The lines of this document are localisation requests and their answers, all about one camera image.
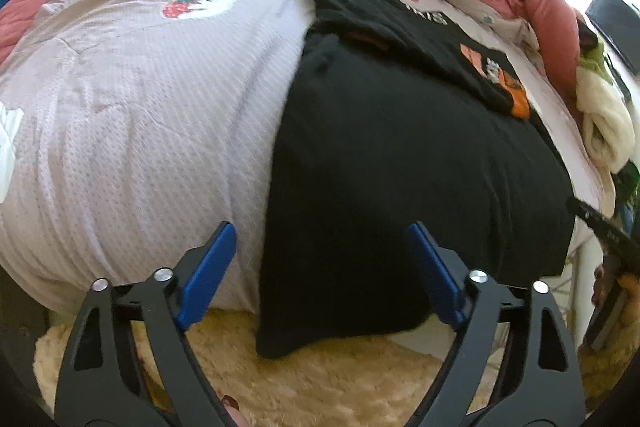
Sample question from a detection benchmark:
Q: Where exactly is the pink quilted bedspread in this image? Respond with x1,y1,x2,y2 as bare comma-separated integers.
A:
0,0,96,65

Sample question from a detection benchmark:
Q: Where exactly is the green cloth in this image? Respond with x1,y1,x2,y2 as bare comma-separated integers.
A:
577,42,608,72

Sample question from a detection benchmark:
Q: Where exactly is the strawberry print quilt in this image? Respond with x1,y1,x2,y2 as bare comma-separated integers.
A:
0,0,616,313

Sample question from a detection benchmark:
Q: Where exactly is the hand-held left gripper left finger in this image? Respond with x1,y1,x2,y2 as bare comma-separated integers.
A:
54,222,241,427

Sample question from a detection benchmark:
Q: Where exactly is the person's right hand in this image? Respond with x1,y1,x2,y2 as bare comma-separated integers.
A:
594,264,608,305

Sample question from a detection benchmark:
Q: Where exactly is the person's left hand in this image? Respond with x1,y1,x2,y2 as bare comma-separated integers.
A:
222,399,251,427

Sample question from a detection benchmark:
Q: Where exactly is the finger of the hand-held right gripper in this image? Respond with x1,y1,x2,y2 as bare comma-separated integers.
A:
566,198,640,258

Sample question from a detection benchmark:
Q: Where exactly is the yellow fleece fabric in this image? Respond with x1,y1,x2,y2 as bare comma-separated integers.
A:
34,307,506,427

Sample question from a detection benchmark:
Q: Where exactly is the black flat screen monitor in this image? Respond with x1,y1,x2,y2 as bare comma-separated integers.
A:
585,0,640,75

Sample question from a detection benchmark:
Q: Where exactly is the black t-shirt with print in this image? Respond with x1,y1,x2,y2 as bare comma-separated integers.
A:
255,0,576,360

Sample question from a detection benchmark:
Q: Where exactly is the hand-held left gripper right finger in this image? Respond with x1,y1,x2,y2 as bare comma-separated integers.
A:
405,222,588,427

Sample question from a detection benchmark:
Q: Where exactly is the cream fleece blanket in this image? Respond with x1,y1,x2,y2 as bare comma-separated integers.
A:
575,67,636,172

